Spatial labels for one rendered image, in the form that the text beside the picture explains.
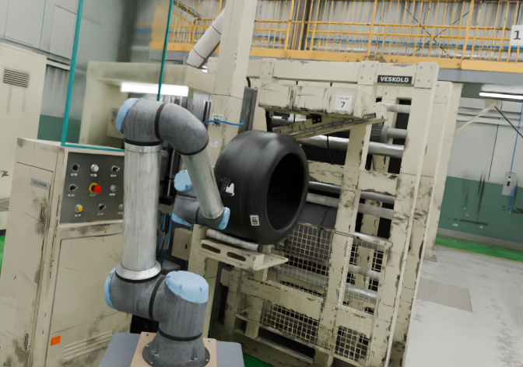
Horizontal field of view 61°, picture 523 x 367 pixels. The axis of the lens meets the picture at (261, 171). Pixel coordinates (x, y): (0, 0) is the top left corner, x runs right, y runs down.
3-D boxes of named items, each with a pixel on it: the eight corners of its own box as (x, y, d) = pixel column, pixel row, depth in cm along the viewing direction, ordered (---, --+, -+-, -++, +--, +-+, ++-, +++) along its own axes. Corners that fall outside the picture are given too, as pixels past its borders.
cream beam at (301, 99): (256, 106, 262) (260, 82, 261) (277, 113, 283) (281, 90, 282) (353, 116, 230) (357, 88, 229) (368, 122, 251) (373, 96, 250)
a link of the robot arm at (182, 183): (170, 190, 180) (174, 167, 181) (189, 194, 191) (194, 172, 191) (187, 194, 175) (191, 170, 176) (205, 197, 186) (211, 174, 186)
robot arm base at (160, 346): (199, 373, 141) (204, 344, 141) (141, 364, 141) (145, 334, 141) (208, 345, 160) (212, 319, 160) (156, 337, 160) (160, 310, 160)
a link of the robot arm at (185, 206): (192, 227, 176) (198, 197, 177) (166, 221, 178) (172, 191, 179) (200, 226, 185) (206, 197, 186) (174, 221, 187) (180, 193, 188)
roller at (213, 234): (209, 234, 241) (204, 238, 238) (209, 227, 240) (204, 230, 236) (263, 250, 223) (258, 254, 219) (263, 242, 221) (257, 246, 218)
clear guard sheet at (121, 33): (60, 145, 200) (86, -67, 195) (149, 154, 246) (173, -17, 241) (62, 146, 199) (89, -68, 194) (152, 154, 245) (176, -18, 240)
